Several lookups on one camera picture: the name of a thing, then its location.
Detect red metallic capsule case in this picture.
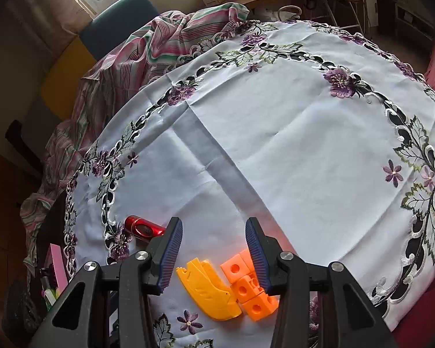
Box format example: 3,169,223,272
124,215,166,243

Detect orange cube blocks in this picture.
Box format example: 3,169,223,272
220,249,279,322

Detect orange plastic clip part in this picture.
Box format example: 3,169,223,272
176,258,242,321

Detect white green air freshener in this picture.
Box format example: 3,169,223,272
44,288,57,306

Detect pink white shallow box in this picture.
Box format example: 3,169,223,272
44,244,68,292

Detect white floral embroidered tablecloth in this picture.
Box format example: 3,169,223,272
63,21,435,328

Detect pink green striped sheet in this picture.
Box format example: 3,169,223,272
20,2,249,273

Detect pink curtain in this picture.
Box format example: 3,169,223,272
6,0,93,53

